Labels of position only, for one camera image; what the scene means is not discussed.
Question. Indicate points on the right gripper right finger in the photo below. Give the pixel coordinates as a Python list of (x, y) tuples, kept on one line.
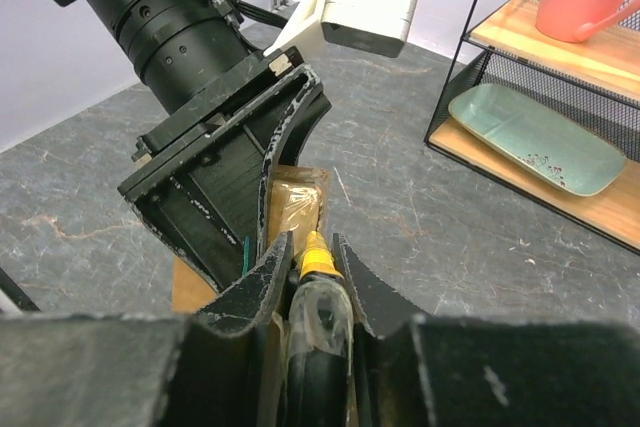
[(414, 368)]

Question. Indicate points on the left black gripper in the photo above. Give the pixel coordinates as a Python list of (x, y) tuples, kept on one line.
[(209, 203)]

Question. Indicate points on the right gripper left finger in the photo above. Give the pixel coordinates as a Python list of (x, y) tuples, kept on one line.
[(218, 367)]

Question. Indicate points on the brown cardboard express box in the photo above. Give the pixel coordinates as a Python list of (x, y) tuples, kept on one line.
[(298, 204)]

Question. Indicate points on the yellow utility knife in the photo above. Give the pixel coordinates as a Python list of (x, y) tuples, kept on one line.
[(319, 350)]

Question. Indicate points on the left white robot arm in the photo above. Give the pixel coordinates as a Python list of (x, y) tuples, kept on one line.
[(178, 46)]

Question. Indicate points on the teal rectangular plate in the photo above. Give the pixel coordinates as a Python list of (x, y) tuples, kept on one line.
[(542, 141)]

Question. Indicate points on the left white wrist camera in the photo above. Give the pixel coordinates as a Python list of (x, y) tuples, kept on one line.
[(379, 27)]

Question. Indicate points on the black wire wooden shelf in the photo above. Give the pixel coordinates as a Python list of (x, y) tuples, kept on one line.
[(594, 83)]

